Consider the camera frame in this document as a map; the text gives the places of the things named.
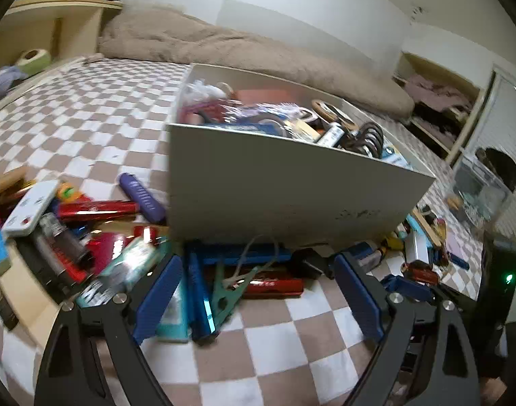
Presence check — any green clip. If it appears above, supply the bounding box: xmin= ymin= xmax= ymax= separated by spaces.
xmin=211 ymin=262 xmax=261 ymax=329

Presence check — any teal lighter left pile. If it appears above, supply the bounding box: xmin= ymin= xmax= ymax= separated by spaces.
xmin=156 ymin=278 xmax=190 ymax=343

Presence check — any white charger adapter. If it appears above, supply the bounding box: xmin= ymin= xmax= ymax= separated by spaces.
xmin=404 ymin=231 xmax=430 ymax=265

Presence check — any green NEW tube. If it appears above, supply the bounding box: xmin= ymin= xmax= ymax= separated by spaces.
xmin=76 ymin=236 xmax=168 ymax=308

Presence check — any long wooden case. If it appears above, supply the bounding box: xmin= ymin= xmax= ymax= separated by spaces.
xmin=410 ymin=207 xmax=442 ymax=248

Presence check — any clear plastic storage box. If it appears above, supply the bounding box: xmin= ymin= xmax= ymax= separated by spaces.
xmin=445 ymin=155 xmax=512 ymax=235

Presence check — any red slim lighter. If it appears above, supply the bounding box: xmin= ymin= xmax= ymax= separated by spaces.
xmin=56 ymin=201 xmax=139 ymax=222

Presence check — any purple lighter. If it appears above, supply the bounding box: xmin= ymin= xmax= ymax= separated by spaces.
xmin=119 ymin=172 xmax=166 ymax=225

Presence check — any closet shelf with clothes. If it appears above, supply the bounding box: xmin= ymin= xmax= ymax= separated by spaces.
xmin=394 ymin=51 xmax=486 ymax=165

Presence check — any checkered bed sheet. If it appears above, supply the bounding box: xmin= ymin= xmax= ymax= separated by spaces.
xmin=0 ymin=56 xmax=483 ymax=406

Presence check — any round panda tin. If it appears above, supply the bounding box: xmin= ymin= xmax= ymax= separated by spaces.
xmin=311 ymin=99 xmax=359 ymax=132

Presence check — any white shoe box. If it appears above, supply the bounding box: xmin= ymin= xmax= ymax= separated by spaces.
xmin=165 ymin=62 xmax=437 ymax=249

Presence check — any purple plush toy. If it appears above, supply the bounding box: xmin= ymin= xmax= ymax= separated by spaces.
xmin=0 ymin=66 xmax=27 ymax=99

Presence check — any green avocado plush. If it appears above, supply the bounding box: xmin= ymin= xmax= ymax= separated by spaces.
xmin=16 ymin=49 xmax=51 ymax=76

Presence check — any brown leather wallet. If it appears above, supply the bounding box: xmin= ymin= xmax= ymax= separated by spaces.
xmin=232 ymin=89 xmax=297 ymax=106

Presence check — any beige quilted duvet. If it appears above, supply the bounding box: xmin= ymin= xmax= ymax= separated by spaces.
xmin=98 ymin=6 xmax=415 ymax=121

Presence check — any wooden bedside shelf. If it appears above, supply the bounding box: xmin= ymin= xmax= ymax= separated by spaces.
xmin=0 ymin=0 xmax=123 ymax=67

